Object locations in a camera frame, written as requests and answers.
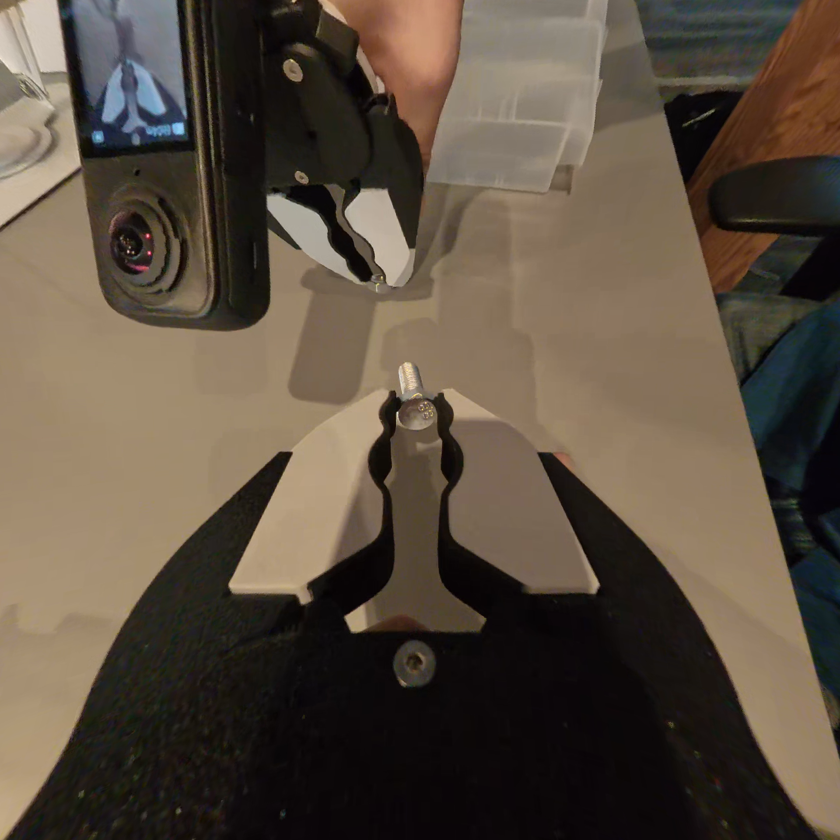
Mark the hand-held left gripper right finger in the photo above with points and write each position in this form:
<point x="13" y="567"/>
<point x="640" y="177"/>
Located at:
<point x="518" y="518"/>

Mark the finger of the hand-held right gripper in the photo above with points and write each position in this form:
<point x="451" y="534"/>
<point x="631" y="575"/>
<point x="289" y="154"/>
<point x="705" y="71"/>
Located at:
<point x="387" y="226"/>
<point x="298" y="226"/>

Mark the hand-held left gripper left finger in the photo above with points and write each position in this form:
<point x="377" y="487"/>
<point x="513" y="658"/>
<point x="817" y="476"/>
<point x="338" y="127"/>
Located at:
<point x="315" y="512"/>

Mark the steel hex bolt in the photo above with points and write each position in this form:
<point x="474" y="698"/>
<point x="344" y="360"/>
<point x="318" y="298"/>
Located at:
<point x="417" y="410"/>

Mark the person's right hand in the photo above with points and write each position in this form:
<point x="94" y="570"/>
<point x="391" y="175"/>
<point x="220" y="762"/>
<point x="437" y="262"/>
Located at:
<point x="413" y="52"/>

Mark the clear plastic bin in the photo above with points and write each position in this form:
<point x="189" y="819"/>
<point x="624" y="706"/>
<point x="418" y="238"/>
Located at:
<point x="518" y="98"/>

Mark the person's grey jeans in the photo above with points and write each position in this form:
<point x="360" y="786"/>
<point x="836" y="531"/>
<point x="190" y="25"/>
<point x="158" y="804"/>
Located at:
<point x="754" y="328"/>

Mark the black bag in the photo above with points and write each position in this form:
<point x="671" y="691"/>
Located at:
<point x="699" y="131"/>

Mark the light wooden support post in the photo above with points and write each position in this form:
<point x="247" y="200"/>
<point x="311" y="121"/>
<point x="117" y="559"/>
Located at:
<point x="787" y="98"/>

